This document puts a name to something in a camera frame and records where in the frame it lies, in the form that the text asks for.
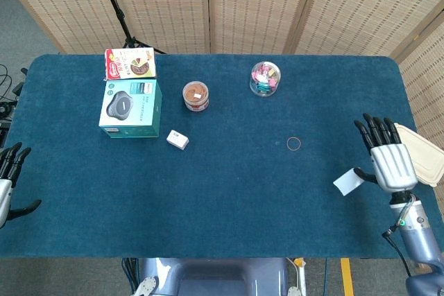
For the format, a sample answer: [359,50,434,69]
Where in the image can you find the beige lidded lunch container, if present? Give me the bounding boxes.
[393,122,444,189]

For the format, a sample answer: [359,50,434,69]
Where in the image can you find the teal speaker product box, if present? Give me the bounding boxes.
[98,78,163,139]

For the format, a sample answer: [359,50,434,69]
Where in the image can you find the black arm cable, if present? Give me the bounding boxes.
[381,228,413,278]

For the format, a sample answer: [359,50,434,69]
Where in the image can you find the brown lid snack jar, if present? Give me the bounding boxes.
[182,80,210,112]

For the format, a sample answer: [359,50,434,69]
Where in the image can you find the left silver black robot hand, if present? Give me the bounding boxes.
[0,141,42,229]

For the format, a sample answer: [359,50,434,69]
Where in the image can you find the blue-grey robot torso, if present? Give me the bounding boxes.
[133,257,302,296]

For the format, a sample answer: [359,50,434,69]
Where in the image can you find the white cable under table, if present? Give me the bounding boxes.
[287,257,308,296]

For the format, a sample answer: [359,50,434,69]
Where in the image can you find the clear jar of binder clips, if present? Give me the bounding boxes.
[248,61,282,97]

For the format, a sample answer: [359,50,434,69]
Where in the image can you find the black floor cables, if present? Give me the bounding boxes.
[0,63,28,148]

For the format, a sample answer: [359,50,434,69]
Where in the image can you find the small white charger box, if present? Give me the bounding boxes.
[166,129,190,151]

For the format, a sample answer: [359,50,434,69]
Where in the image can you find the blue felt table mat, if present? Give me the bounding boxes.
[0,53,444,259]

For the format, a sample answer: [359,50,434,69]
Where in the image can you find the dark green object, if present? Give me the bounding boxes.
[332,167,364,197]

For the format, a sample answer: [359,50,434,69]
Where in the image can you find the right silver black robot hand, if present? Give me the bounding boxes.
[352,112,419,193]

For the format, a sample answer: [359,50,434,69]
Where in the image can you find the black tripod stand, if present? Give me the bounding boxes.
[92,0,167,55]

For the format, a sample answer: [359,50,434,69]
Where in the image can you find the red white snack box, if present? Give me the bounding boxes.
[103,47,157,81]

